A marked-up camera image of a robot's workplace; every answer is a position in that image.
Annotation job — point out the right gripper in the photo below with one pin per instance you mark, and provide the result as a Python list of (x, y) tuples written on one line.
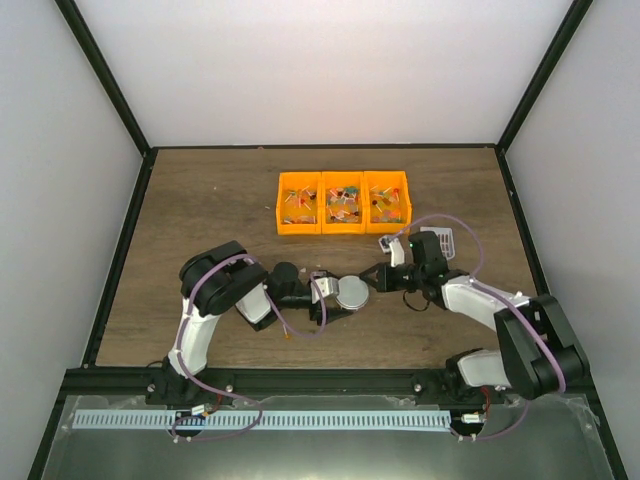
[(384, 283)]

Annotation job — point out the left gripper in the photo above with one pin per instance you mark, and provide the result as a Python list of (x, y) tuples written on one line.
[(327, 315)]

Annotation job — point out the white jar lid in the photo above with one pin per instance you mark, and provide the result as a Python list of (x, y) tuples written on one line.
[(353, 293)]

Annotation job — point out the white slotted scoop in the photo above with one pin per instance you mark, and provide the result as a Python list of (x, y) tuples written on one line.
[(446, 240)]

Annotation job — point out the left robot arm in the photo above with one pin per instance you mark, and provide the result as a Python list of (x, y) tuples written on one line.
[(227, 277)]

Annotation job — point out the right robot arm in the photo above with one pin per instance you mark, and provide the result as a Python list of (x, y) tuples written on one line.
[(539, 352)]

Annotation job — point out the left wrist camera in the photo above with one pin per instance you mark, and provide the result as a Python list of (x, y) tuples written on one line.
[(323, 285)]

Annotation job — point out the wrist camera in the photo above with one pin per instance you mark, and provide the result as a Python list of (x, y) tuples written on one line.
[(391, 245), (323, 285)]

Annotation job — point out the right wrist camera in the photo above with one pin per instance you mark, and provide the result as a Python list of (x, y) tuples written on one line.
[(391, 245)]

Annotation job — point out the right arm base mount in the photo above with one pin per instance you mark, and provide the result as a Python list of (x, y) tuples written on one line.
[(440, 386)]

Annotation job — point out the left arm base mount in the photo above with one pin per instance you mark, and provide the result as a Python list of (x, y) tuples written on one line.
[(166, 387)]

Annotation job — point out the light blue cable duct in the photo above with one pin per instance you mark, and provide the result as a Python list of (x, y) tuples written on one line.
[(227, 420)]

